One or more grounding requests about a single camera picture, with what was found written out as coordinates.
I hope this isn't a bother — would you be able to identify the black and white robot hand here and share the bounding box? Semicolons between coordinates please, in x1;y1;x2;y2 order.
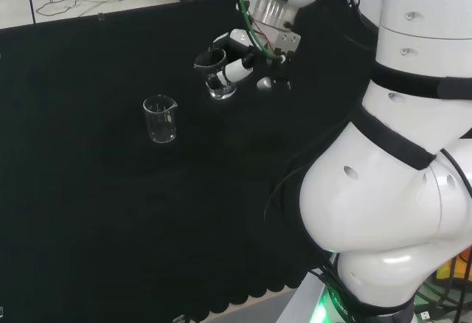
212;20;302;85

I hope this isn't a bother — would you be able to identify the small clear glass beaker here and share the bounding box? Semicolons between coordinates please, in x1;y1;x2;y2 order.
193;48;239;101

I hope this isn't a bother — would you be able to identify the clear graduated glass beaker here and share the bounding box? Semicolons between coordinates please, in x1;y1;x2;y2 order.
142;94;178;144

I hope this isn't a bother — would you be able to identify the black bench cloth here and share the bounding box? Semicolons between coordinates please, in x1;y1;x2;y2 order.
0;0;381;323

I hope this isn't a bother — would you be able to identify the yellow stop button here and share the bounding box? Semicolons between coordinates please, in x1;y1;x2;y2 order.
434;251;472;288

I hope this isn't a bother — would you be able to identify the green cable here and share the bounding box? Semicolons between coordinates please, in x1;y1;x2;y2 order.
235;0;282;60

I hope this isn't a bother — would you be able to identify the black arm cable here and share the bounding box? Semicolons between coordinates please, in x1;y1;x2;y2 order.
263;163;315;229

